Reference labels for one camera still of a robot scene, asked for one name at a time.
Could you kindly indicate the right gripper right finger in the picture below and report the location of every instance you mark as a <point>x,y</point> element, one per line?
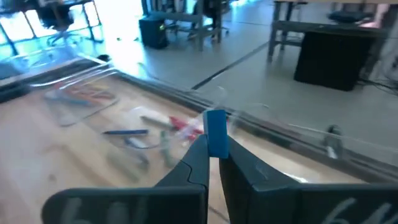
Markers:
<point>264,199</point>

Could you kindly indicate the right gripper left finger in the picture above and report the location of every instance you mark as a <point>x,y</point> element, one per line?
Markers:
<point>186,193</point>

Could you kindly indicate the blue wedge eraser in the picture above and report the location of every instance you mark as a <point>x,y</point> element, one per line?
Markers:
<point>216,133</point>

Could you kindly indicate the red pen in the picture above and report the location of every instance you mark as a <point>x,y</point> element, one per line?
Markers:
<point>182,124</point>

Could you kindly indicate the dark blue marker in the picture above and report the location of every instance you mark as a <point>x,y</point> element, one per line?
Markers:
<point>124,132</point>

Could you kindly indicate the black table clamp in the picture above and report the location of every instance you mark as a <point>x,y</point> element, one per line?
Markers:
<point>332,140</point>

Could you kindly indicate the black cabinet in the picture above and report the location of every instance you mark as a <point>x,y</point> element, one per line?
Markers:
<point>332,62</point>

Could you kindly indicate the black computer tower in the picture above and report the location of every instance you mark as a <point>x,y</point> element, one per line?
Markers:
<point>154,32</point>

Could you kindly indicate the person's hand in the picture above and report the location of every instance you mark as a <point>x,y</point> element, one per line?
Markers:
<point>374,18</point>

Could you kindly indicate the black office chair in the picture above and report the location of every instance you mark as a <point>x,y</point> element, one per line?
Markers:
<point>56,18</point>

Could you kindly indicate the gray desk frame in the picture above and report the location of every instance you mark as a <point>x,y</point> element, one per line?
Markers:
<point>311,26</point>

